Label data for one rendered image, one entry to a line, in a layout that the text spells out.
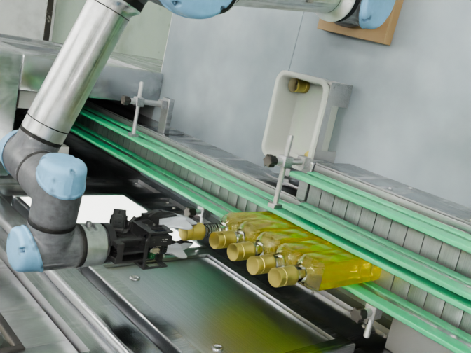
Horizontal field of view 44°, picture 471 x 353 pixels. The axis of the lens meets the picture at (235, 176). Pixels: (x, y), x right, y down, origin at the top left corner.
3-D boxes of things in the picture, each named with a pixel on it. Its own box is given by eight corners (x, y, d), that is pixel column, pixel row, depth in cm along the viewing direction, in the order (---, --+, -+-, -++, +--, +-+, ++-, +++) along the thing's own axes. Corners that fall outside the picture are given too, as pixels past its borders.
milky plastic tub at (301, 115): (282, 155, 157) (258, 154, 151) (301, 72, 152) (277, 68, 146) (330, 174, 144) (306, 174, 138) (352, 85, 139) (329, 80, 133)
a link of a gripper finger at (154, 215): (176, 230, 113) (137, 240, 108) (172, 227, 114) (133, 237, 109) (178, 208, 111) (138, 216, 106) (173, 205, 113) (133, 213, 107)
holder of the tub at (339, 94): (280, 174, 158) (258, 174, 153) (303, 73, 152) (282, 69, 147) (326, 194, 146) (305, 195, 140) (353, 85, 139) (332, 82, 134)
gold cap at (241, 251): (242, 255, 114) (224, 257, 111) (245, 238, 113) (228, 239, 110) (254, 262, 111) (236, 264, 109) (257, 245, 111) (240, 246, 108)
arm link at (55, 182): (22, 141, 93) (11, 202, 96) (51, 171, 85) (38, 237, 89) (68, 143, 98) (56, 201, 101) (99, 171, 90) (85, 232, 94)
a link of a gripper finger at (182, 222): (209, 232, 113) (169, 243, 107) (192, 222, 117) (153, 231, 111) (210, 218, 112) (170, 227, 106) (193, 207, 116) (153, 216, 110)
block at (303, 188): (312, 196, 140) (292, 197, 136) (322, 158, 138) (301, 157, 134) (324, 201, 138) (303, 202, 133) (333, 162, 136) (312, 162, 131)
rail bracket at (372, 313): (382, 325, 118) (340, 336, 109) (390, 294, 116) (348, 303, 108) (398, 335, 115) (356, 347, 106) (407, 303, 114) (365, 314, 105)
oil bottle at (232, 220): (282, 231, 139) (212, 237, 125) (287, 209, 138) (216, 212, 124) (298, 239, 135) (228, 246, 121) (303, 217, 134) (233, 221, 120)
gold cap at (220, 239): (223, 243, 118) (207, 244, 115) (227, 227, 117) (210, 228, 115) (234, 251, 116) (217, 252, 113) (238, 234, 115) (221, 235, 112)
